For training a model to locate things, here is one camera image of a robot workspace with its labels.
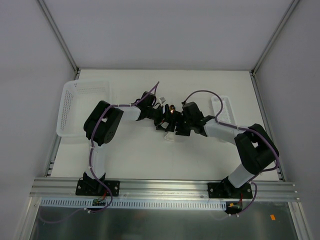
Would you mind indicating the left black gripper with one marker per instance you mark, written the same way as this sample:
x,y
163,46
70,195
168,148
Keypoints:
x,y
160,117

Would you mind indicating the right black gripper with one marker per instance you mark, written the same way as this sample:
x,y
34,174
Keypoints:
x,y
181,122

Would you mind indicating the iridescent gold spoon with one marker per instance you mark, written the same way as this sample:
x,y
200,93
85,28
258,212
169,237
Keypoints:
x,y
172,109

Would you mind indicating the white paper napkin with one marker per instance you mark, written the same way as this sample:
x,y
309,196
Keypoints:
x,y
170,136

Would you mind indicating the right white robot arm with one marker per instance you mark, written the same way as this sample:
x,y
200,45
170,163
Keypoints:
x,y
255,148

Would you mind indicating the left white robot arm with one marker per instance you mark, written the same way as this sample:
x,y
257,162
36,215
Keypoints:
x,y
101,126

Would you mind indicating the small white perforated tray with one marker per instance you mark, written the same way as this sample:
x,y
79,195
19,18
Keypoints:
x,y
226,115

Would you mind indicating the large white perforated basket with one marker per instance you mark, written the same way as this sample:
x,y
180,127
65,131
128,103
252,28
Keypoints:
x,y
78,100

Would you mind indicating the orange tape piece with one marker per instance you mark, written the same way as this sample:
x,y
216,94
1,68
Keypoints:
x,y
272,217

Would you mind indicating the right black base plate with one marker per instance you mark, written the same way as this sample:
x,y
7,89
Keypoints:
x,y
222,190

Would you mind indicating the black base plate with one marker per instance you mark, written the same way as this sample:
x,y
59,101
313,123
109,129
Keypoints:
x,y
222,190
91,187

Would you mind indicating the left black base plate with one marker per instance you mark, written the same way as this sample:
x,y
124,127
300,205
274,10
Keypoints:
x,y
91,187

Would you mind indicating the white slotted cable duct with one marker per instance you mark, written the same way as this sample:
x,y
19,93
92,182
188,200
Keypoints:
x,y
157,204

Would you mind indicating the aluminium mounting rail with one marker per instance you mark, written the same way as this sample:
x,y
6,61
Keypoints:
x,y
148,189

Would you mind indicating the right aluminium frame post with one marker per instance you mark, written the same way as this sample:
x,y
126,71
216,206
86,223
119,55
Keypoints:
x,y
275,35

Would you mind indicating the aluminium frame post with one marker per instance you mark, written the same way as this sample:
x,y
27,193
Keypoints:
x,y
275,35
58,35

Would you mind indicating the left aluminium frame post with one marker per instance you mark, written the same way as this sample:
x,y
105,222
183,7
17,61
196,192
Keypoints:
x,y
58,35

